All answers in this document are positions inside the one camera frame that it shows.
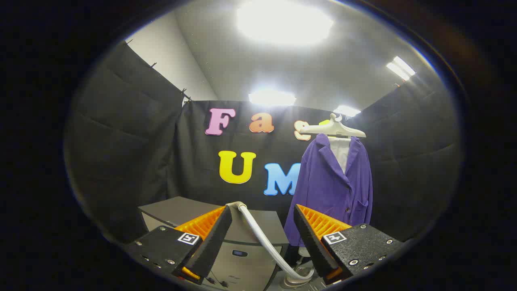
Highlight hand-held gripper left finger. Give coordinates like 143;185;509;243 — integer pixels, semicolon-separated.
124;205;233;285

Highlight purple corduroy jacket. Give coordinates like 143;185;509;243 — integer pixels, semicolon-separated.
284;133;373;248

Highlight black backdrop cloth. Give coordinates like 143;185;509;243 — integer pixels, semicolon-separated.
65;40;461;243

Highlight white shirt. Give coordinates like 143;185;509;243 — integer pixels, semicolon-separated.
329;137;351;174

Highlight cream plastic clothes hanger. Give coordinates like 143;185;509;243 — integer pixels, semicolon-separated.
300;113;367;140

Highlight grey garment steamer base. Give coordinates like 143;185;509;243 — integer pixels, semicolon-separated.
281;259;319;289

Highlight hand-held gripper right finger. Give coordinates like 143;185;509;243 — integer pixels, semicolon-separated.
293;204;404;286

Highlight grey garment steamer hose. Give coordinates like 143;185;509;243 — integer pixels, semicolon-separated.
227;201;315;281

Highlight large ceiling light panel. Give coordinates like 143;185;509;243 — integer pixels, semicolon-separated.
236;0;335;46

